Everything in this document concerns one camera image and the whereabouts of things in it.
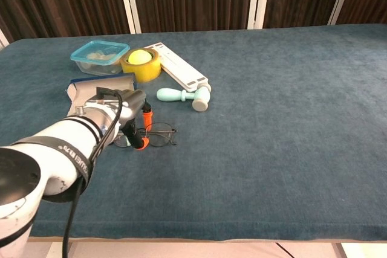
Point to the mint green toy hammer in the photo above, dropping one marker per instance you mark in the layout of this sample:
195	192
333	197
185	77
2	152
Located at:
169	94

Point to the yellow-green ball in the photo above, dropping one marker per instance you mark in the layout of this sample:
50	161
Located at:
139	57

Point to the wire-rimmed eyeglasses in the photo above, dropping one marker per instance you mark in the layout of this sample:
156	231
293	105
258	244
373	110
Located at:
160	135

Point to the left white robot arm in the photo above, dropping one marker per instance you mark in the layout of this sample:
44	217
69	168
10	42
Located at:
60	146

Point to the yellow packing tape roll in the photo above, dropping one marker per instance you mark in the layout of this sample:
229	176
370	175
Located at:
142	72

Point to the glasses case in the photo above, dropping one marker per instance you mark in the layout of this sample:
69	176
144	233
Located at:
87	88

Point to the white folding stand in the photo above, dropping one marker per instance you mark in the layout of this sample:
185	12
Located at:
181	67

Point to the blue velvet table cloth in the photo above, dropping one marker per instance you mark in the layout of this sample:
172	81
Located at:
242	149

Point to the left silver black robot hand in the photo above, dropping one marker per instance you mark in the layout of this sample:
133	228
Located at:
133	102

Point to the clear container with blue lid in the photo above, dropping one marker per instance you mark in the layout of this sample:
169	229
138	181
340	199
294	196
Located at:
99	51

